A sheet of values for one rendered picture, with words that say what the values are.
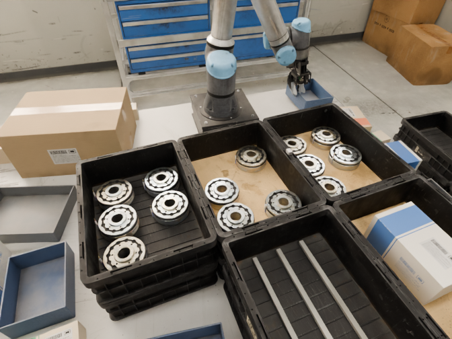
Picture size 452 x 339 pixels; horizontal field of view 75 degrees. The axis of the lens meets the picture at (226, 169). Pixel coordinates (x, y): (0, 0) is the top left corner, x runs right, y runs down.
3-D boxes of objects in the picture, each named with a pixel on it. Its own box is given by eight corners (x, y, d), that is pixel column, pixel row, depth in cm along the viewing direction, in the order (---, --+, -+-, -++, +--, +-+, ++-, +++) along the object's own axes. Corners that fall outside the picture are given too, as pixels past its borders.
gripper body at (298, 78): (294, 88, 135) (296, 63, 126) (288, 79, 141) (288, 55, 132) (311, 84, 136) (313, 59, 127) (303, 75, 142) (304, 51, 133)
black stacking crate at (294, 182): (180, 165, 103) (176, 140, 95) (257, 146, 110) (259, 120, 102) (220, 264, 76) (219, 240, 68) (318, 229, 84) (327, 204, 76)
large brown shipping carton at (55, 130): (21, 178, 113) (-7, 137, 100) (47, 131, 135) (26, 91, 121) (128, 170, 117) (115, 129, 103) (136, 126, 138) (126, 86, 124)
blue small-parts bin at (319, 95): (284, 93, 156) (287, 81, 152) (310, 90, 160) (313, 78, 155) (303, 114, 143) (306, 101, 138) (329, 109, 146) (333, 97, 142)
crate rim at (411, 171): (259, 124, 104) (260, 118, 102) (331, 107, 112) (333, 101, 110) (327, 208, 77) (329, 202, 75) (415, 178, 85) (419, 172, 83)
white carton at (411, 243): (362, 235, 80) (374, 214, 74) (397, 221, 83) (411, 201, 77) (423, 305, 67) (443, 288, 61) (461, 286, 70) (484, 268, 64)
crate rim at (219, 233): (176, 144, 96) (175, 138, 94) (259, 124, 104) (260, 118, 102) (219, 245, 69) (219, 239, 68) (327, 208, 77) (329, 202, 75)
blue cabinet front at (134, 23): (130, 72, 258) (114, 1, 219) (211, 62, 272) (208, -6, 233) (131, 74, 256) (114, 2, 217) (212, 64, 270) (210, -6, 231)
